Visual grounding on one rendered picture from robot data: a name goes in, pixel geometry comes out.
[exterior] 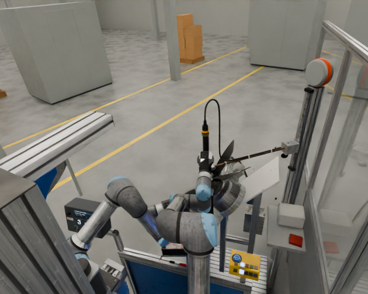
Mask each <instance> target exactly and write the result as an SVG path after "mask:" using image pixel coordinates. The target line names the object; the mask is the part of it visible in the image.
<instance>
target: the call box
mask: <svg viewBox="0 0 368 294"><path fill-rule="evenodd" d="M234 254H238V255H239V256H240V257H241V260H240V261H239V262H237V263H238V266H237V265H234V263H235V262H236V261H234V259H233V256H234ZM241 263H244V267H243V266H241ZM245 264H249V268H247V267H245ZM260 264H261V257H260V256H259V255H254V254H249V253H245V252H241V251H237V250H231V258H230V266H229V274H231V275H236V276H238V277H243V278H247V279H251V280H254V281H258V279H259V274H260ZM250 265H253V266H254V268H253V269H252V268H250ZM255 266H257V267H258V270H257V269H255ZM234 268H236V269H238V271H237V273H236V272H233V270H234ZM239 270H244V271H248V274H249V272H253V274H254V273H256V274H258V277H257V278H255V277H252V276H249V275H244V274H240V273H239Z"/></svg>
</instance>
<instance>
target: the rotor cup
mask: <svg viewBox="0 0 368 294"><path fill-rule="evenodd" d="M222 184H223V181H222V180H221V181H219V182H216V181H212V182H211V188H212V189H214V193H213V195H215V194H216V193H217V192H218V191H219V189H220V188H221V186H222Z"/></svg>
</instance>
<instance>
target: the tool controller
mask: <svg viewBox="0 0 368 294"><path fill-rule="evenodd" d="M100 204H101V202H97V201H91V200H88V199H82V198H74V199H73V200H72V201H70V202H69V203H67V204H66V205H64V209H65V215H66V220H67V226H68V230H69V231H72V232H77V233H78V232H79V231H80V230H81V227H83V226H84V224H85V223H86V222H87V221H88V219H89V218H90V217H91V216H92V214H93V213H94V212H95V210H96V209H97V208H98V206H99V205H100ZM75 218H79V219H82V223H83V226H81V225H77V224H76V219H75ZM75 225H76V226H77V227H78V228H77V229H75V228H74V226H75ZM111 228H112V226H111V220H110V218H109V219H108V221H107V222H106V223H105V224H104V226H103V227H102V228H101V230H100V231H99V232H98V234H97V235H96V236H95V237H97V238H100V239H102V238H103V237H104V236H105V235H106V234H107V232H108V231H109V230H110V229H111Z"/></svg>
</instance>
